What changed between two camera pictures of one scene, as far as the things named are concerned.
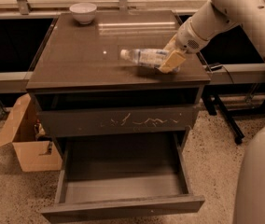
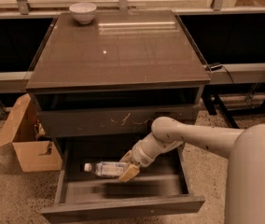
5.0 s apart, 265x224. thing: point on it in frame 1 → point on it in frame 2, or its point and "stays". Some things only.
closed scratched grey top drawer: x=167 y=121 stays
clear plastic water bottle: x=152 y=58 → x=105 y=168
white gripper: x=187 y=38 → x=139 y=157
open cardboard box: x=20 y=130 stays
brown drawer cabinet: x=119 y=128 stays
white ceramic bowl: x=83 y=12 stays
